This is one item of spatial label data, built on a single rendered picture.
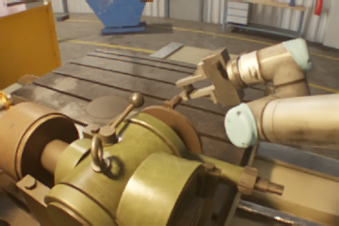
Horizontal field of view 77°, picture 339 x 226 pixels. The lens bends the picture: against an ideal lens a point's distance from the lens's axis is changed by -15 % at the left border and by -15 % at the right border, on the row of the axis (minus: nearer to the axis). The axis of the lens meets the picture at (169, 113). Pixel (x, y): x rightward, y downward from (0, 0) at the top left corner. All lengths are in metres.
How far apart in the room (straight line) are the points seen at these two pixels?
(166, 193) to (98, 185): 0.10
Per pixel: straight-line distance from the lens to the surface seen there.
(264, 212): 1.11
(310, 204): 1.21
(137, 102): 0.46
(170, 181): 0.35
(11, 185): 0.87
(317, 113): 0.35
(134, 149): 0.43
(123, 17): 6.23
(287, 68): 0.53
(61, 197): 0.38
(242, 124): 0.42
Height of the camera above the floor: 1.56
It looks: 33 degrees down
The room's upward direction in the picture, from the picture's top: straight up
